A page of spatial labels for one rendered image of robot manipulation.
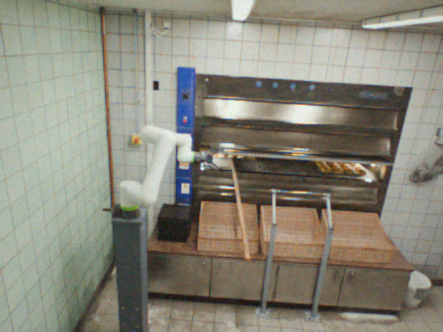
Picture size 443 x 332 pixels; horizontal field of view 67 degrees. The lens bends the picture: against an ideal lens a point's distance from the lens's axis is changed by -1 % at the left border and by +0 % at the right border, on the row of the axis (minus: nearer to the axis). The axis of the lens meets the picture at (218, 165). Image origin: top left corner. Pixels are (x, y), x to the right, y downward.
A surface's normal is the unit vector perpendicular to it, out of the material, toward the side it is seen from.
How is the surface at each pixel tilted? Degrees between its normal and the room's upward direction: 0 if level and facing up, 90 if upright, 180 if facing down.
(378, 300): 90
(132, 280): 90
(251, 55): 90
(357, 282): 90
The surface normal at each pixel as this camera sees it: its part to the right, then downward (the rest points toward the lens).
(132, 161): -0.04, 0.34
